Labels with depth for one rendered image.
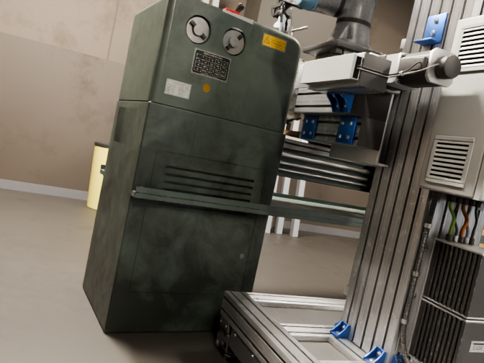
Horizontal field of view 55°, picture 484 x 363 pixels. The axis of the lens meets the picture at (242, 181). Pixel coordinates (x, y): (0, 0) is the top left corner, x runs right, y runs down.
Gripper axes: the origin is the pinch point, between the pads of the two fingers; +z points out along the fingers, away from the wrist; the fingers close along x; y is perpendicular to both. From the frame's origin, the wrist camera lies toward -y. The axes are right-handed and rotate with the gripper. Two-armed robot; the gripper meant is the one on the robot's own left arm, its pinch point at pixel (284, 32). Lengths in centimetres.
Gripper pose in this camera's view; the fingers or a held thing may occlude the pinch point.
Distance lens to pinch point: 236.4
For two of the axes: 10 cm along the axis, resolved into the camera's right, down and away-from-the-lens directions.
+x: -6.4, -1.5, -7.5
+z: -1.1, 9.9, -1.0
